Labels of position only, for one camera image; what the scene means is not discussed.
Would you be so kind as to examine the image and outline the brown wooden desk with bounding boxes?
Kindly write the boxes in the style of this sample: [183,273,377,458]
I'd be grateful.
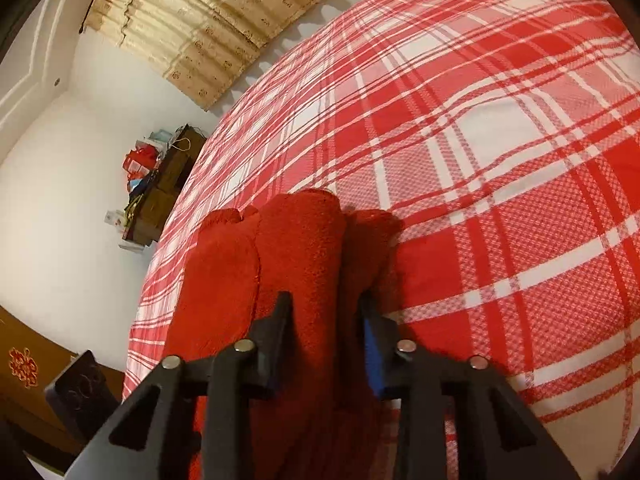
[122,124,208,243]

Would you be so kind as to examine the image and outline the red plaid bed sheet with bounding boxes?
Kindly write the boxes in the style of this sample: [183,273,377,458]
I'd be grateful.
[122,0,640,480]

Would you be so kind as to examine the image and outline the large red gift bag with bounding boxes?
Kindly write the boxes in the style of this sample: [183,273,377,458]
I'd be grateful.
[124,145,158,178]

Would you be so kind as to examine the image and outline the beige patterned window curtain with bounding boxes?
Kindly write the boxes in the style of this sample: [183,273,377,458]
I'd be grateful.
[82,0,331,112]

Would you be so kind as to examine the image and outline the wooden cabinet with red ornament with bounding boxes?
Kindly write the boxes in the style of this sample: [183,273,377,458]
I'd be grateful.
[0,305,126,461]

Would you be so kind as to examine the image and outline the red fuzzy garment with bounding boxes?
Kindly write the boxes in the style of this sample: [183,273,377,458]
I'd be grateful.
[162,189,406,480]

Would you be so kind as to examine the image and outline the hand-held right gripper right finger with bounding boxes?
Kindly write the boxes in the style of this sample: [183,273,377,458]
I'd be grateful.
[360,292,581,480]

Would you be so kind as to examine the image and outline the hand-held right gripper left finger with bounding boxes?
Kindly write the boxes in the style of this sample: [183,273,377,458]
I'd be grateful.
[65,291,293,480]

